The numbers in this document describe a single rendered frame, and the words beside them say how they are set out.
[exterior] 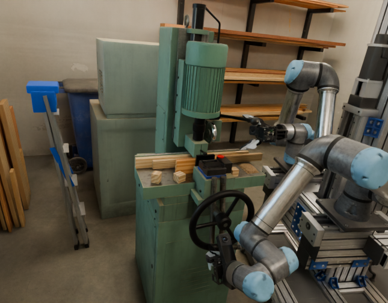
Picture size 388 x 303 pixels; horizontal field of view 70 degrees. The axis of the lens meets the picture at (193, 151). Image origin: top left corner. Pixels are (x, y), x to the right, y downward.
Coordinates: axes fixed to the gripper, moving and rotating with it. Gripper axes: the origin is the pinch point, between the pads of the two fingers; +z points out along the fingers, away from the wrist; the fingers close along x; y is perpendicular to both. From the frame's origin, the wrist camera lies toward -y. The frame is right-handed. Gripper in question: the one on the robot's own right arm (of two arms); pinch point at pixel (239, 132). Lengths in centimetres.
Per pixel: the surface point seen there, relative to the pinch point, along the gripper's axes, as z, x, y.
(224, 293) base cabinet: -8, 97, -16
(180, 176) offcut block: 25.1, 19.2, -3.7
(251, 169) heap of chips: -12.7, 20.0, -7.6
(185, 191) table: 22.5, 26.5, -4.0
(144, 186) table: 40.7, 22.3, -4.6
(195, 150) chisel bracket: 14.8, 10.5, -13.1
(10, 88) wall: 135, -7, -247
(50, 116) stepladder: 81, 2, -75
